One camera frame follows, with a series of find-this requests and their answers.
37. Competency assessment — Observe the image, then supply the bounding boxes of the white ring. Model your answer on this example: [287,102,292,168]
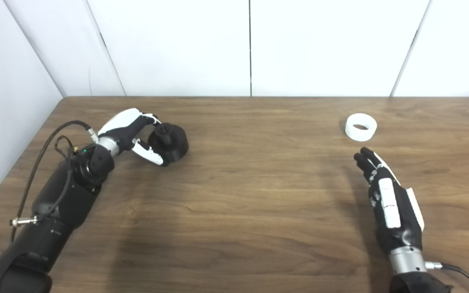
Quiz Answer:
[345,113,377,142]

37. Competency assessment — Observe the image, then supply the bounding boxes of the white and black left hand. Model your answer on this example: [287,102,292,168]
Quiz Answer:
[97,108,169,166]

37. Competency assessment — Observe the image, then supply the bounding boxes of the round black part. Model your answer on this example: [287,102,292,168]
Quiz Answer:
[148,123,189,162]

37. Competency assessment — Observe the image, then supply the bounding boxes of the thin left wrist wire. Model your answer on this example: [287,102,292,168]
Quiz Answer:
[55,136,76,160]

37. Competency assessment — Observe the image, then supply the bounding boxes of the white and black right hand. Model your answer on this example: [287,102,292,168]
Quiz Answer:
[354,147,425,254]

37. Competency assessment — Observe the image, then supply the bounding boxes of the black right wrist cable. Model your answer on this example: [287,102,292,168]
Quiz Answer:
[425,262,469,293]

